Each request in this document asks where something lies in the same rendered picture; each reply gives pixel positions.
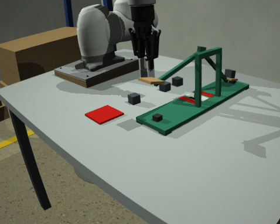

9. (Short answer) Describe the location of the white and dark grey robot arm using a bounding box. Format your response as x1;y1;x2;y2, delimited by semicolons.
74;0;156;72

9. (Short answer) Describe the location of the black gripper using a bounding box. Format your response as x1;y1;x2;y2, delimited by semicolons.
128;5;161;78

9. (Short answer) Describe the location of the flat red square plate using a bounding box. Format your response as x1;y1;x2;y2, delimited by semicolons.
85;105;124;125

